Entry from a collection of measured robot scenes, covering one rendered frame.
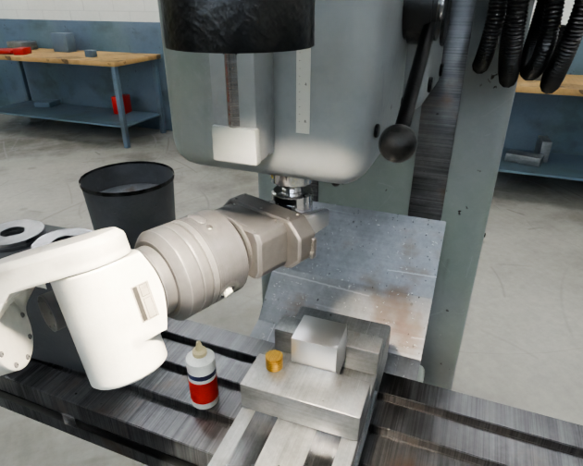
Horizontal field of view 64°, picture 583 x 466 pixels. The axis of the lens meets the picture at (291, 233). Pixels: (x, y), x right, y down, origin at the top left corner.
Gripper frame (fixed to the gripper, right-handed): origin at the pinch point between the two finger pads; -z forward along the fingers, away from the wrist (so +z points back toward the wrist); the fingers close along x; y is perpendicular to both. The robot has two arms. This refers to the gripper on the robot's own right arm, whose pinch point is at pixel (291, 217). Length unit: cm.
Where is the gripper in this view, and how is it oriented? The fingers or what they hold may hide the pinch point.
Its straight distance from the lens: 53.7
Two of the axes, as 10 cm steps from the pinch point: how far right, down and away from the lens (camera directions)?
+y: -0.1, 8.9, 4.5
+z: -6.7, 3.3, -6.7
